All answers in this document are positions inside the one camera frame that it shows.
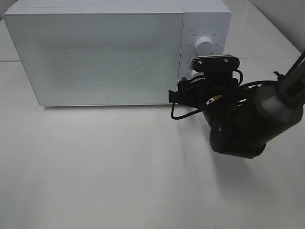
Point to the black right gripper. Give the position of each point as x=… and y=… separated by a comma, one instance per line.
x=202, y=88

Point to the white microwave door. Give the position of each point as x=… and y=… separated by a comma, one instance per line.
x=99, y=59

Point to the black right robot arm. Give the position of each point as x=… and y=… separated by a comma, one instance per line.
x=242, y=117

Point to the upper white power knob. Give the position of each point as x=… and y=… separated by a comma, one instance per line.
x=204, y=46

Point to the white microwave oven body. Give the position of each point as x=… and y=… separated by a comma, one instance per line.
x=200, y=17

